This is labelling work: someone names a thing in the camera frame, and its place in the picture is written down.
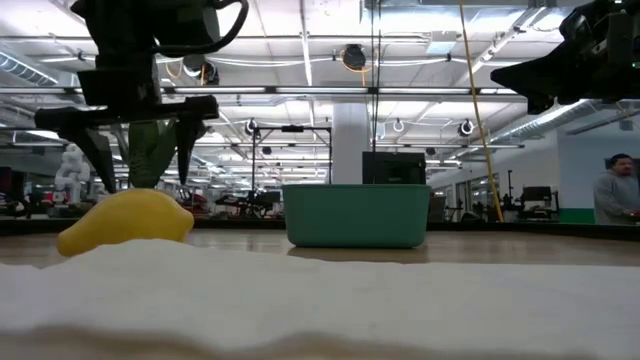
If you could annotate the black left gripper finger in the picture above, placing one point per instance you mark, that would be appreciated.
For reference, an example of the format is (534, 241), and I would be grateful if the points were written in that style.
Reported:
(100, 145)
(185, 135)

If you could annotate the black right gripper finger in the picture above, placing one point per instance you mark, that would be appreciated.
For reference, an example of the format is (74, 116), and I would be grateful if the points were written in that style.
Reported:
(535, 85)
(540, 62)

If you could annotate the yellow lemon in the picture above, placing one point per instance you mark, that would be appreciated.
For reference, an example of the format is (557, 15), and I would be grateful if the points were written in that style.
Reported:
(125, 220)

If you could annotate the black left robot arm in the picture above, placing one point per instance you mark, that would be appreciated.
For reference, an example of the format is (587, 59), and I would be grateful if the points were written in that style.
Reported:
(140, 25)

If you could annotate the teal plastic tupperware container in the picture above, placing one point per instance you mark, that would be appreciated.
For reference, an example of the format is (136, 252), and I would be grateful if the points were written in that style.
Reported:
(356, 217)

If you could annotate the white robot figure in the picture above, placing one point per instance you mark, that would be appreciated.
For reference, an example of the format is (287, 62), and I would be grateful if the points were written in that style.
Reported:
(72, 172)

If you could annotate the green leafy plant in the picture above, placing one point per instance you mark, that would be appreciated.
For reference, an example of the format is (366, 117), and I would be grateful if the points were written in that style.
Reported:
(150, 160)

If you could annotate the black background workstation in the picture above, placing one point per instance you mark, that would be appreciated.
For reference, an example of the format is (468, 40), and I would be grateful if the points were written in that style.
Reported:
(537, 197)

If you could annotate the person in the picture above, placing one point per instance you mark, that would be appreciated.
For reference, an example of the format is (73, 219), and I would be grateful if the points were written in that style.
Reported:
(617, 195)

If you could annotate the black monitor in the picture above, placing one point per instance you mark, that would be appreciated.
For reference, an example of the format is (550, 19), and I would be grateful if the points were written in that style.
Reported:
(394, 167)

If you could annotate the white pillar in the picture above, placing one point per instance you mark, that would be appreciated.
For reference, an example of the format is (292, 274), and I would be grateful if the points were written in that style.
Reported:
(350, 145)

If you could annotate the white folded cloth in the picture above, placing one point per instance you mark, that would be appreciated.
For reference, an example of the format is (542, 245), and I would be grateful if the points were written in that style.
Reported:
(320, 310)

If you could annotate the black metal stand frame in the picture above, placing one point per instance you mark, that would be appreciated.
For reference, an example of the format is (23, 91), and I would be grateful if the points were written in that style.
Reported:
(253, 160)

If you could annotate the black aluminium table frame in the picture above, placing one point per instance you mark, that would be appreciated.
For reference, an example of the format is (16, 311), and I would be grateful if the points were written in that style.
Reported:
(525, 231)

